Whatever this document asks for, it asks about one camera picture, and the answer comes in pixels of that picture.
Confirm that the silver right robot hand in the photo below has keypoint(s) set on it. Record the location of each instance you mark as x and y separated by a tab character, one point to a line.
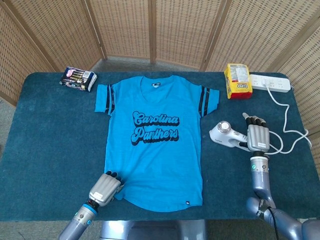
258	136

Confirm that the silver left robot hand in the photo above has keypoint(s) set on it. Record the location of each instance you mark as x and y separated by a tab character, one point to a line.
106	188

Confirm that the white handheld garment steamer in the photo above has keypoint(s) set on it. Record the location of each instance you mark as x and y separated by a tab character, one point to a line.
220	136

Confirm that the blue Carolina Panthers t-shirt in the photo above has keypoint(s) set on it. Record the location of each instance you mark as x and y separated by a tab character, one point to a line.
155	162

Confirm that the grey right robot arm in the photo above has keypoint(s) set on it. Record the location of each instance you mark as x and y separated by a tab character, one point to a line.
260	175

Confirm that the yellow red snack bag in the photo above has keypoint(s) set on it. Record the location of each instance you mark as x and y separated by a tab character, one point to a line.
240	87

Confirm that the white power strip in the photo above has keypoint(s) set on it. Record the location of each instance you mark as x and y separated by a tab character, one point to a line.
277	83

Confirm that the grey robot torso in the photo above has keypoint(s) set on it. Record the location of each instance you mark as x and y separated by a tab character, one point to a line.
150	231

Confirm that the dark teal table cloth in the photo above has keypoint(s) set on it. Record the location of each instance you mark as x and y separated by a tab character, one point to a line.
50	137

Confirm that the black wrapped snack pack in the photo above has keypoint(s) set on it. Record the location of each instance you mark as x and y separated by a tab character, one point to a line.
77	80

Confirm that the wicker folding screen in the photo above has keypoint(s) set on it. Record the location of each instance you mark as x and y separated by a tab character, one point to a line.
175	30

